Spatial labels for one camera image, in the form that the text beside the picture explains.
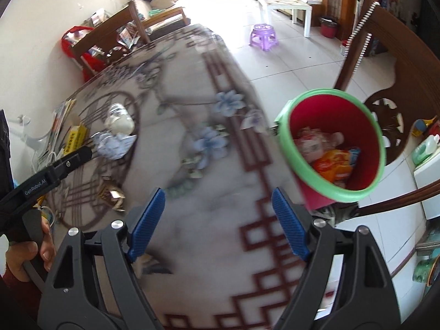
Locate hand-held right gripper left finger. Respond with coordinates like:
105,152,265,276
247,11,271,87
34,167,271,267
38,187,166,330

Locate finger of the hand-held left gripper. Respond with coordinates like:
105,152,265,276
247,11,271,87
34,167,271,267
51,146,93,179

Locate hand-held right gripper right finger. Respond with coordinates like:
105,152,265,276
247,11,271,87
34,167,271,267
271,187,403,330

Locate red bin with green rim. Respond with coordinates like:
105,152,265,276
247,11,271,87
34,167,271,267
274,89,387,210

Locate person's left forearm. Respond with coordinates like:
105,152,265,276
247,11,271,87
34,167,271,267
0,268,45,330

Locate person's left hand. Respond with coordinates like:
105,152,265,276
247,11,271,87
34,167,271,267
5,217,57,284

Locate yellow carton box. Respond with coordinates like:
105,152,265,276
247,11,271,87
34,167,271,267
64,125,86,155

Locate stack of magazines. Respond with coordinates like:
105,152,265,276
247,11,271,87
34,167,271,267
46,100,78,155

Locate crumpled paper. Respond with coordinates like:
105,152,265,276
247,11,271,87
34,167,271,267
91,132,138,160

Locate gold foil wrapper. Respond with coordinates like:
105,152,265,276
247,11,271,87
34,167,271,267
100,175,126,212

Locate floral tablecloth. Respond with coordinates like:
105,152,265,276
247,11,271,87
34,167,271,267
45,24,344,330

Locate orange snack packet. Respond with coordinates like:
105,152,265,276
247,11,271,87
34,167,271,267
313,149,354,183

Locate red plastic bag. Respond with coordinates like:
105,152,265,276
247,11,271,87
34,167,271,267
62,26,107,76

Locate plain wooden chair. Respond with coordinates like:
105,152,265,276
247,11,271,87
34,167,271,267
70,0,152,81

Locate green patterned tin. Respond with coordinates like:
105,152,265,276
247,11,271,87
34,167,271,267
412,258,437,286

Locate white cabinet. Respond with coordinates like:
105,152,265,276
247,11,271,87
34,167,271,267
414,158,440,221

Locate green detergent bottle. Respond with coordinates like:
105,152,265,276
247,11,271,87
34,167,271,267
412,134,440,166

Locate yellow blue toy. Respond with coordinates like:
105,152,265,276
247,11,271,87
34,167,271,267
412,119,437,138

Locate wooden sofa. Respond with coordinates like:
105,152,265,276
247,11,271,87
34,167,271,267
129,0,191,37

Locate purple plastic stool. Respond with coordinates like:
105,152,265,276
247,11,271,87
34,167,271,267
249,23,280,51

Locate small red waste bin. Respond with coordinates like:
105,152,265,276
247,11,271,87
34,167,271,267
319,16,339,39

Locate white beaded strip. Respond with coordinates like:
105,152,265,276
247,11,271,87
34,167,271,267
347,2,379,73

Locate carved dark wooden chair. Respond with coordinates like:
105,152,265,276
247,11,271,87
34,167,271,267
323,0,440,277

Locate white coffee table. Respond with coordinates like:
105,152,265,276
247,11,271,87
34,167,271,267
257,0,313,38

